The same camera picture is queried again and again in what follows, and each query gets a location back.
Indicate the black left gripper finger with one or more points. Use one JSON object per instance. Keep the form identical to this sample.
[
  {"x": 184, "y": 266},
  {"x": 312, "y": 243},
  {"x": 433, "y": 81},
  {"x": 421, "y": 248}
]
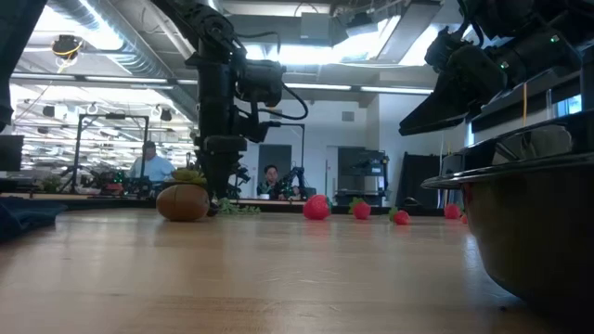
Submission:
[{"x": 222, "y": 191}]

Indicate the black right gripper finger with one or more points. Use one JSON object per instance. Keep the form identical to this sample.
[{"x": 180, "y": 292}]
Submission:
[{"x": 445, "y": 104}]

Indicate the brown kiwi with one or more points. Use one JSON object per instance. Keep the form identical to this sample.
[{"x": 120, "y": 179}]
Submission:
[{"x": 183, "y": 203}]

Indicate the background black robot arm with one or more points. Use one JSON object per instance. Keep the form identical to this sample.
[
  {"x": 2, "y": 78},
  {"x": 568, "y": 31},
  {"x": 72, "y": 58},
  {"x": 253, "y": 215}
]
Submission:
[
  {"x": 243, "y": 176},
  {"x": 294, "y": 178}
]

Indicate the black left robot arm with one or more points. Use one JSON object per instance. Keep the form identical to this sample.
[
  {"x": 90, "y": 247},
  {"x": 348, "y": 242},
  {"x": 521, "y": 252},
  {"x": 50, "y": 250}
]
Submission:
[{"x": 215, "y": 93}]

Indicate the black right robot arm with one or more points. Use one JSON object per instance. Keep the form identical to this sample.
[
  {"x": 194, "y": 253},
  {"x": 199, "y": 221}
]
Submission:
[{"x": 533, "y": 46}]

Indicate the yellow green leafy plant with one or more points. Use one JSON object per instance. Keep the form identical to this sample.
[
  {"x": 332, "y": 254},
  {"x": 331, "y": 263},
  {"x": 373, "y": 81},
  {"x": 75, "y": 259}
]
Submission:
[{"x": 188, "y": 175}]

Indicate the person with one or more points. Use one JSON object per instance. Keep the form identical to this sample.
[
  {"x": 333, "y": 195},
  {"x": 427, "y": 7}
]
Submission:
[
  {"x": 270, "y": 178},
  {"x": 154, "y": 168}
]

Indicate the grey door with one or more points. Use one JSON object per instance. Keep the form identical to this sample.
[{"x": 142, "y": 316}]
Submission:
[{"x": 278, "y": 155}]

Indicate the background wooden work table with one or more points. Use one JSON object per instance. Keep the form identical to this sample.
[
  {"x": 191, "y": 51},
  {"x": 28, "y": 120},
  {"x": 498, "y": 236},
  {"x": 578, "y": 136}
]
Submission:
[{"x": 134, "y": 202}]

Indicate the large red strawberry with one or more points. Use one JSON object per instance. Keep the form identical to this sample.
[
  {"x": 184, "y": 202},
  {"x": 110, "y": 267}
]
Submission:
[{"x": 316, "y": 208}]

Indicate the black dome object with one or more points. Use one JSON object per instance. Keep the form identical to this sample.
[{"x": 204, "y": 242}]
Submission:
[{"x": 412, "y": 202}]

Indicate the dark grey machine cabinet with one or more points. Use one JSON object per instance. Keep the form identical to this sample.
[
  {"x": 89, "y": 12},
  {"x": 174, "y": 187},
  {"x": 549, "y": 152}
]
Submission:
[{"x": 364, "y": 171}]

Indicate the long ceiling light fixture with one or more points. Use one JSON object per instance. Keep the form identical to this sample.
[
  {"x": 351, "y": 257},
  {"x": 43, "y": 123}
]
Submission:
[{"x": 325, "y": 86}]

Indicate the dark metal bowl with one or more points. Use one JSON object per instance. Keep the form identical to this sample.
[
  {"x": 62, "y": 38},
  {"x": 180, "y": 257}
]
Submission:
[{"x": 533, "y": 222}]

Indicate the grey ceiling unit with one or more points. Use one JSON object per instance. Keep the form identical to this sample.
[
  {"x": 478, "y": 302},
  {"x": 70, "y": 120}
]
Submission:
[{"x": 315, "y": 27}]

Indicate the small green plant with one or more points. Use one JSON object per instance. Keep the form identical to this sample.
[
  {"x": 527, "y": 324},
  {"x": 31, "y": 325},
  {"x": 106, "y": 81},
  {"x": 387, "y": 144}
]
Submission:
[{"x": 51, "y": 184}]

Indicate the black round ceiling device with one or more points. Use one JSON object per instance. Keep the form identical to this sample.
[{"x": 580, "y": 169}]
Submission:
[{"x": 67, "y": 46}]

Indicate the dark blue cloth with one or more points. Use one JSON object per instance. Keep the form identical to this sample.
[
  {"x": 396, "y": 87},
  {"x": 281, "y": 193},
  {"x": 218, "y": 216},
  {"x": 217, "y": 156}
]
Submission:
[{"x": 23, "y": 215}]

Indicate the black monitor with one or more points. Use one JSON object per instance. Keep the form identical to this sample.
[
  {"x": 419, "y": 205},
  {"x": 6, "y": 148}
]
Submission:
[{"x": 10, "y": 153}]

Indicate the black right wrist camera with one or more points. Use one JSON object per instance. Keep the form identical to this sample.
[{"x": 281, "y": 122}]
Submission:
[{"x": 444, "y": 48}]

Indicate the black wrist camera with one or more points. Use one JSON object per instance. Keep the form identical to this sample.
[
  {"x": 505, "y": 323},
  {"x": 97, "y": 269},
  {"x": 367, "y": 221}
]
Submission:
[
  {"x": 444, "y": 48},
  {"x": 261, "y": 83}
]

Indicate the black metal frame rig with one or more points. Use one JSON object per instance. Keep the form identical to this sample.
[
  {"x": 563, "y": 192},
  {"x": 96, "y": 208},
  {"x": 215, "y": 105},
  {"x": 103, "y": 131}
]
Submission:
[
  {"x": 303, "y": 139},
  {"x": 79, "y": 139}
]

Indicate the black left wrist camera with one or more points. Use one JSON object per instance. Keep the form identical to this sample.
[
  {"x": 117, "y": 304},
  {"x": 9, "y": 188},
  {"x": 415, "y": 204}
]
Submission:
[{"x": 261, "y": 83}]

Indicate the grey wall vent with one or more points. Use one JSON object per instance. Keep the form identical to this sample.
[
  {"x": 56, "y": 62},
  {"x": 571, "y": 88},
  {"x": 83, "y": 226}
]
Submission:
[{"x": 348, "y": 116}]

